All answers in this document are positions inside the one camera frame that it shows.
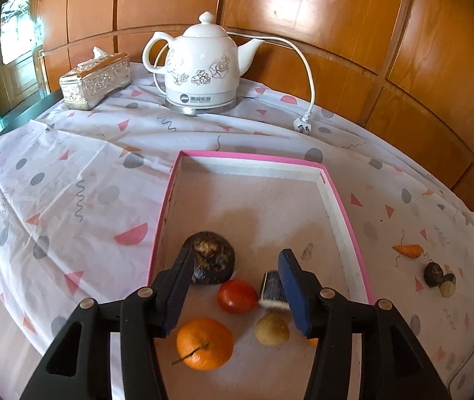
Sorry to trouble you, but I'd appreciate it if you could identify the small eggplant piece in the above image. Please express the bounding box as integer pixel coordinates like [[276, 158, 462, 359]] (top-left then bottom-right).
[[439, 273, 457, 298]]

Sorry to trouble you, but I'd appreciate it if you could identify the red tomato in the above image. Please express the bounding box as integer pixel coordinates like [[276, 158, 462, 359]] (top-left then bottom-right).
[[218, 280, 259, 314]]

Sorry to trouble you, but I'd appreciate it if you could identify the white ceramic electric kettle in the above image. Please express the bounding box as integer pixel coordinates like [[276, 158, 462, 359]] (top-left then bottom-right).
[[154, 29, 317, 136]]

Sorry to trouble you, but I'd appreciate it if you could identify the small yellow round fruit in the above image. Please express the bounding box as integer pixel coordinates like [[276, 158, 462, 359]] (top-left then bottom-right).
[[255, 313, 291, 346]]

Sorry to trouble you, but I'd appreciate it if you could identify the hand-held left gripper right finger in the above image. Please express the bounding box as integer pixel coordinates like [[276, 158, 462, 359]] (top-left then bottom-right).
[[277, 249, 450, 400]]

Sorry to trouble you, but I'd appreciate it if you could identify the grey cable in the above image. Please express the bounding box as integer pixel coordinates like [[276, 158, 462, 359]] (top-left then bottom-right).
[[445, 323, 474, 400]]

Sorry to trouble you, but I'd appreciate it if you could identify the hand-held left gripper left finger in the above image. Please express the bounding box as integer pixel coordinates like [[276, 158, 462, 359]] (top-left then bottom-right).
[[19, 248, 196, 400]]

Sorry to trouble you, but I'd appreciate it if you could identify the small orange carrot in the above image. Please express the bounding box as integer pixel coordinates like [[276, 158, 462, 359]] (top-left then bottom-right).
[[392, 239, 423, 259]]

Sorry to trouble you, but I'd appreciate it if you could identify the pink cardboard tray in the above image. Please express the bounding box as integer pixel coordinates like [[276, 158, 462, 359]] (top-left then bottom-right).
[[147, 150, 376, 400]]

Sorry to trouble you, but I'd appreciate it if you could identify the white floral ceramic kettle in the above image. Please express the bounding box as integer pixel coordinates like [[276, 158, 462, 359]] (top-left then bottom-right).
[[142, 11, 266, 107]]

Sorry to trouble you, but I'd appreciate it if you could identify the wooden glass door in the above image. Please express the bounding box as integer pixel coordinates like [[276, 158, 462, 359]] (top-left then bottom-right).
[[0, 0, 50, 134]]

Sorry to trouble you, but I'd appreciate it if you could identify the silver embossed tissue box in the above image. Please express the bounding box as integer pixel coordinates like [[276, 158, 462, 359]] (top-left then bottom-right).
[[59, 47, 133, 111]]

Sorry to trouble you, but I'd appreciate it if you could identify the large eggplant piece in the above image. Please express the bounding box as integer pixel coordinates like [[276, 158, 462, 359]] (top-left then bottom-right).
[[259, 271, 289, 310]]

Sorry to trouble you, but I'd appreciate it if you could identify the silver kettle base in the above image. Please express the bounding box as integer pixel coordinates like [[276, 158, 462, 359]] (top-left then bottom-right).
[[165, 92, 239, 116]]

